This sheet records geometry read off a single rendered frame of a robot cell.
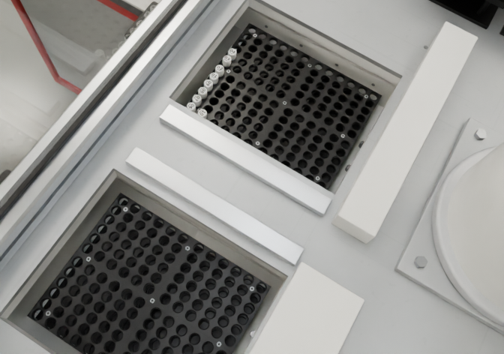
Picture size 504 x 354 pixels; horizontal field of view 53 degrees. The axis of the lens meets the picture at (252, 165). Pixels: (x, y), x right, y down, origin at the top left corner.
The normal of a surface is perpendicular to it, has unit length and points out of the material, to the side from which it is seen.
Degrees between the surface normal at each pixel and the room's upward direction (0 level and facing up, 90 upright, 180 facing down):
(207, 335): 0
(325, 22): 0
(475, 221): 90
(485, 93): 0
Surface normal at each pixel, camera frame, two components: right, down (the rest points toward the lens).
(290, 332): 0.07, -0.37
